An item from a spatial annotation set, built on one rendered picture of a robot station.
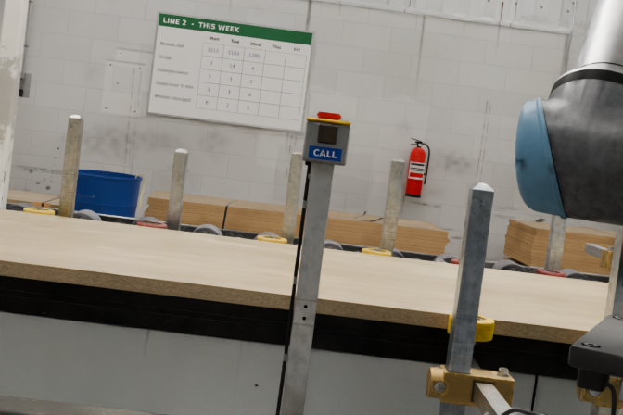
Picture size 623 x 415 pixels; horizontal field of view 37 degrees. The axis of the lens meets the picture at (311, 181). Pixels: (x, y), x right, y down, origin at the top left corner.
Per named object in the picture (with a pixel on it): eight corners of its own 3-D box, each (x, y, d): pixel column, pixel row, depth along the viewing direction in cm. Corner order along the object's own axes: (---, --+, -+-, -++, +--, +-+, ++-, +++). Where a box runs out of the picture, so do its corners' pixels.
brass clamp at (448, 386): (512, 412, 149) (515, 381, 149) (428, 402, 149) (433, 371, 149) (503, 401, 156) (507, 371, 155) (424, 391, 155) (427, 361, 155)
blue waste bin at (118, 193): (130, 275, 676) (142, 177, 673) (50, 267, 672) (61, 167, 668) (140, 263, 735) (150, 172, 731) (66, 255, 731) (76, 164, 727)
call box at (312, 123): (345, 170, 146) (351, 121, 146) (300, 165, 146) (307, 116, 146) (343, 169, 153) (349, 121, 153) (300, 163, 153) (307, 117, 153)
